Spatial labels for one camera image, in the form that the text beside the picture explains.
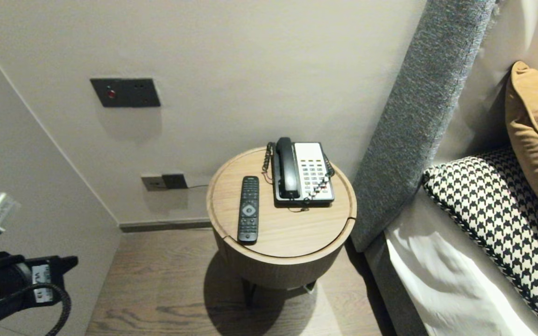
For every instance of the grey upholstered headboard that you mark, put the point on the grey upholstered headboard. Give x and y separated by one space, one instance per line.
418 116

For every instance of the black wall switch panel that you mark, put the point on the black wall switch panel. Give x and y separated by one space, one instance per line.
124 93

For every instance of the black metal nightstand legs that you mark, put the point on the black metal nightstand legs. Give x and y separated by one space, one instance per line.
249 291

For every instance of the black plug adapter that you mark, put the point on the black plug adapter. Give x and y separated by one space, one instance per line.
175 180

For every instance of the grey wall baseboard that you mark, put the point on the grey wall baseboard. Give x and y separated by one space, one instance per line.
166 225

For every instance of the round wooden nightstand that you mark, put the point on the round wooden nightstand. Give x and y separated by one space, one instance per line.
297 224

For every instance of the silver wall socket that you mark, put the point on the silver wall socket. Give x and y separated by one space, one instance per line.
152 182

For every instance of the white bed sheet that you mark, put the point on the white bed sheet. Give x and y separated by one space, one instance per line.
446 289

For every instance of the black telephone handset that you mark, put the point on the black telephone handset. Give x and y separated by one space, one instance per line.
287 168

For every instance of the black TV remote control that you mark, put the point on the black TV remote control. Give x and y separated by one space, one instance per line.
248 210

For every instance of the black white houndstooth pillow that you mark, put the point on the black white houndstooth pillow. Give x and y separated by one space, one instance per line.
493 205

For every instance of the white bed pillow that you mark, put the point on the white bed pillow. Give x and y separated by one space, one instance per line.
507 32

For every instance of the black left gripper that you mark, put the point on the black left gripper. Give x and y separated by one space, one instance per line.
56 275

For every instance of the grey upholstered bed base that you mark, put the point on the grey upholstered bed base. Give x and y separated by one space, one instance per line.
390 298

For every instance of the mustard brown pillow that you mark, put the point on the mustard brown pillow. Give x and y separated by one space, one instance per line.
537 130

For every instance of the curved wooden nightstand drawer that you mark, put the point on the curved wooden nightstand drawer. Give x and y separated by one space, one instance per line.
283 270

